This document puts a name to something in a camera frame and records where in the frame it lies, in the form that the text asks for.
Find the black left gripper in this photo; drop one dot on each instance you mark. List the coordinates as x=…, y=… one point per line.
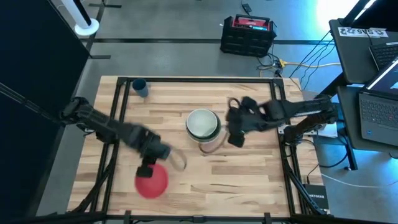
x=154, y=144

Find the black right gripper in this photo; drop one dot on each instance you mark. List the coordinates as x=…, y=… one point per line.
x=248, y=116

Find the red-orange plastic bowl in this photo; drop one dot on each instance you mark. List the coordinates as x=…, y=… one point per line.
x=154, y=185

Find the white plastic bowl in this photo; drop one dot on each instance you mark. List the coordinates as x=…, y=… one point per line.
x=202, y=123

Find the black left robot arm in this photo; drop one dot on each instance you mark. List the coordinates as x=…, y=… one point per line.
x=102, y=124

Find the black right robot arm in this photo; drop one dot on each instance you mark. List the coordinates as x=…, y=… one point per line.
x=298, y=109

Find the green plastic bowl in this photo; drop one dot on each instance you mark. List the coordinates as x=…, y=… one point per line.
x=209, y=139

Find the blue plastic cup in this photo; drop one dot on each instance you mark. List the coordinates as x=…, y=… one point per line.
x=140, y=87

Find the black desk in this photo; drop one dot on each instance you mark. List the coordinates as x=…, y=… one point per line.
x=348, y=118
x=351, y=59

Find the small black adapter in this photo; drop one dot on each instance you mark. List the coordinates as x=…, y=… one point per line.
x=246, y=7

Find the black laptop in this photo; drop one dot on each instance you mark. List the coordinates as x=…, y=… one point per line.
x=377, y=115

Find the white and black tower fan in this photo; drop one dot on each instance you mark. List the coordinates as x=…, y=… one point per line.
x=85, y=29

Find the white paper label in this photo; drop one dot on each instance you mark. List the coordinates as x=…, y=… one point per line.
x=357, y=32

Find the dark partition panel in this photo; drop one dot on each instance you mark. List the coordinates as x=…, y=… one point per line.
x=31, y=46

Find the black keyboard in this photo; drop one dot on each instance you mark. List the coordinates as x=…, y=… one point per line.
x=385, y=54

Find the black aluminium table frame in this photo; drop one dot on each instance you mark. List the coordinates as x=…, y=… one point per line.
x=199, y=80

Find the black Netgear network switch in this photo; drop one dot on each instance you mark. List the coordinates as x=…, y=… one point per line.
x=315, y=197

